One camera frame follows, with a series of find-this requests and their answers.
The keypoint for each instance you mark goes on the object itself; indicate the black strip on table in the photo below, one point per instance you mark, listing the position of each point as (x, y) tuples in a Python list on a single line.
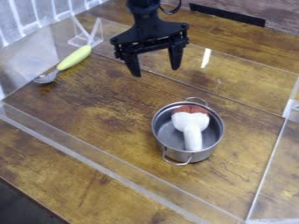
[(229, 15)]

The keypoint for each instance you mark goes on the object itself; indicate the white plush mushroom red cap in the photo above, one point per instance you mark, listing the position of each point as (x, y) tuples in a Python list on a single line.
[(191, 120)]

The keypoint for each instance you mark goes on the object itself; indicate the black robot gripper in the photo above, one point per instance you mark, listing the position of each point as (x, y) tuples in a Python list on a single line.
[(151, 34)]

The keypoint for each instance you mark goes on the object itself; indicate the spoon with green handle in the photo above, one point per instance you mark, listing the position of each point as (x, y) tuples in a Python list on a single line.
[(71, 61)]

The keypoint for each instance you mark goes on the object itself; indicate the clear acrylic right wall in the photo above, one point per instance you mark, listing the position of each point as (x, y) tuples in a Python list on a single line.
[(275, 205)]

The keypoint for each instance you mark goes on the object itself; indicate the silver steel pot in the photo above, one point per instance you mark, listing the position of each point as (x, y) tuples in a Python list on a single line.
[(170, 137)]

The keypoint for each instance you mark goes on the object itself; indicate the clear acrylic triangle bracket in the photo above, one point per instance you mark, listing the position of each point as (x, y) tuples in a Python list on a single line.
[(84, 37)]

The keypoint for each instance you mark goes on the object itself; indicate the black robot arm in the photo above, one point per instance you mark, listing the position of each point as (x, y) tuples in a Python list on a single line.
[(151, 3)]

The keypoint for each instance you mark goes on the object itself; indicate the clear acrylic barrier front wall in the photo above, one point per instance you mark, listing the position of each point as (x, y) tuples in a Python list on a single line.
[(171, 196)]

